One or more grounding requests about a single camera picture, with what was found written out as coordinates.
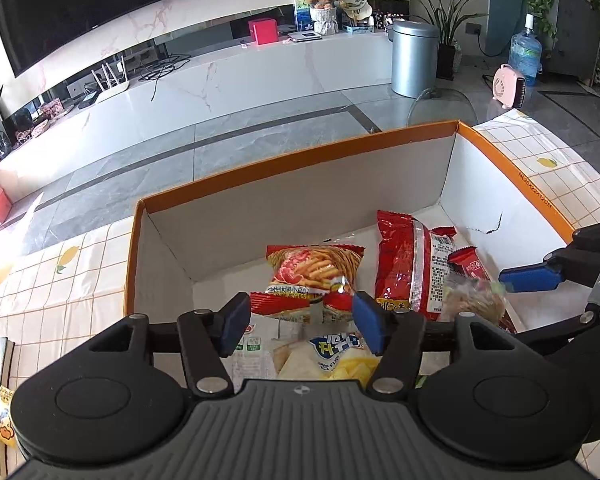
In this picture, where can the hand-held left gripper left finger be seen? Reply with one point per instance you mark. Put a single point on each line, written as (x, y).
(235, 322)

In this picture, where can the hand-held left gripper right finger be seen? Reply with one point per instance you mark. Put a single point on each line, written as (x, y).
(371, 322)

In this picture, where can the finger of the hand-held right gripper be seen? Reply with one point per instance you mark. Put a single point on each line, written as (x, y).
(530, 278)
(555, 330)

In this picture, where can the white green-label snack packet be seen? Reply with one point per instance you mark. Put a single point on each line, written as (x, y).
(252, 355)

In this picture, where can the yellow chips packet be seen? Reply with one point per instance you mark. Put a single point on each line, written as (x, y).
(340, 365)

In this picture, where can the clear packet of green-brown snack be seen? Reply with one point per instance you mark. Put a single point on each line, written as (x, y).
(472, 300)

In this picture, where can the red-label brown snack wrapper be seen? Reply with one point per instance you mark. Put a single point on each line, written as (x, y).
(467, 260)

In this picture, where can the large red snack bag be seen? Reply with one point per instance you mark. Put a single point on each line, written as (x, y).
(400, 260)

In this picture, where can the red fries snack packet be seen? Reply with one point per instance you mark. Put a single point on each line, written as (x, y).
(310, 270)

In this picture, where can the orange cardboard box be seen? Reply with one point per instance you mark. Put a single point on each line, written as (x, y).
(290, 195)

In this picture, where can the clear plastic chair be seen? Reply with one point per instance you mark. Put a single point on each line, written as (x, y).
(442, 107)

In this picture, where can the pink space heater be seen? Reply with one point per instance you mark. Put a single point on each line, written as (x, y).
(509, 87)

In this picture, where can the blue water jug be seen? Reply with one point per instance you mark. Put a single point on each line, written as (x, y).
(525, 55)

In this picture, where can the potted long-leaf plant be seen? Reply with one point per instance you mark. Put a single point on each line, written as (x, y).
(447, 60)

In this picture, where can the white marble media console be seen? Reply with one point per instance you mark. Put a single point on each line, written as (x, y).
(230, 80)

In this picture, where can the silver trash can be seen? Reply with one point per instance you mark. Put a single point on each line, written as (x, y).
(414, 60)

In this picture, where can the grey cabinet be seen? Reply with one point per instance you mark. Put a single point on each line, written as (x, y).
(575, 35)

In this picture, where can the yellow cartoon packet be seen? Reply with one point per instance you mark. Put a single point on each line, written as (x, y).
(6, 430)

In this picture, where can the white router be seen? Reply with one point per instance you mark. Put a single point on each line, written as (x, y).
(112, 92)

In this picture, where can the black set-top box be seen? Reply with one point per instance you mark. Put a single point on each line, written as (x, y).
(87, 101)

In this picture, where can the pink box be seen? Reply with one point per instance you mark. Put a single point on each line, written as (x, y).
(263, 31)

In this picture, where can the white tablet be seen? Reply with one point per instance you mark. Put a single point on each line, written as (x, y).
(304, 36)

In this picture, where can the patterned tissue box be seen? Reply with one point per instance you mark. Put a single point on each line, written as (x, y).
(358, 29)

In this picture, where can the teddy bear bouquet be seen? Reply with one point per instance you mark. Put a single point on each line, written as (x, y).
(326, 10)

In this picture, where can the blue picture frame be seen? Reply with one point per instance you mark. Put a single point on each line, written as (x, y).
(300, 10)

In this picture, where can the black wall television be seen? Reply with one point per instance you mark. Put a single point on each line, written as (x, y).
(95, 5)

